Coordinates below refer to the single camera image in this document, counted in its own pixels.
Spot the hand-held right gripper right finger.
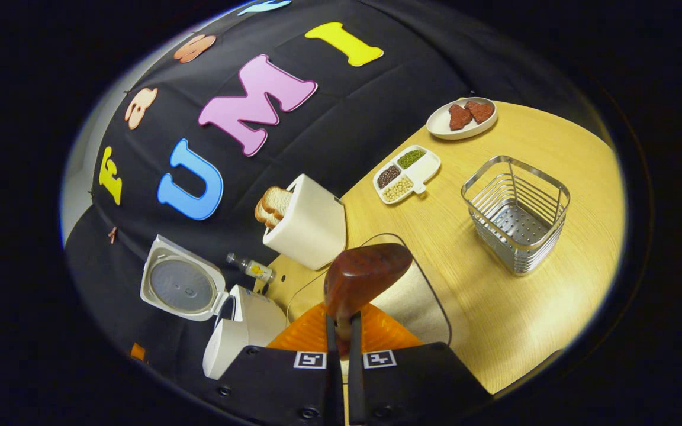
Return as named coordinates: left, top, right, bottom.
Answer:
left=347, top=302, right=493, bottom=426

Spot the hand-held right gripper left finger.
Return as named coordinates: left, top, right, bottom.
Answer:
left=214, top=302, right=342, bottom=426

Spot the white rice cooker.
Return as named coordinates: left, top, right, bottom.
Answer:
left=140, top=235, right=289, bottom=380

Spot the clear rice container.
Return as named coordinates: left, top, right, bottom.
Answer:
left=285, top=233, right=453, bottom=347

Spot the brown wooden spoon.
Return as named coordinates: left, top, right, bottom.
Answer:
left=323, top=243, right=414, bottom=356

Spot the metal wire chopstick holder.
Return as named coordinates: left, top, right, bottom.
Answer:
left=461, top=155, right=571, bottom=276

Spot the small glass bottle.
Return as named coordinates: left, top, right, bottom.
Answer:
left=226, top=253, right=276, bottom=285

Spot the white toaster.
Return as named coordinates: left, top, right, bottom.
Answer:
left=262, top=173, right=348, bottom=271

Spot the bread slice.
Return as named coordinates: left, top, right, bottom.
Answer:
left=254, top=198, right=282, bottom=230
left=260, top=186, right=293, bottom=221

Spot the white divided bean dish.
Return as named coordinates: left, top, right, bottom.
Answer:
left=372, top=145, right=442, bottom=205

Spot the white round plate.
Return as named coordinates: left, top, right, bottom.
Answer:
left=426, top=97, right=498, bottom=141

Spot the red-brown cookie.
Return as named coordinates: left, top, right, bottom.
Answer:
left=464, top=101, right=494, bottom=124
left=449, top=104, right=473, bottom=131

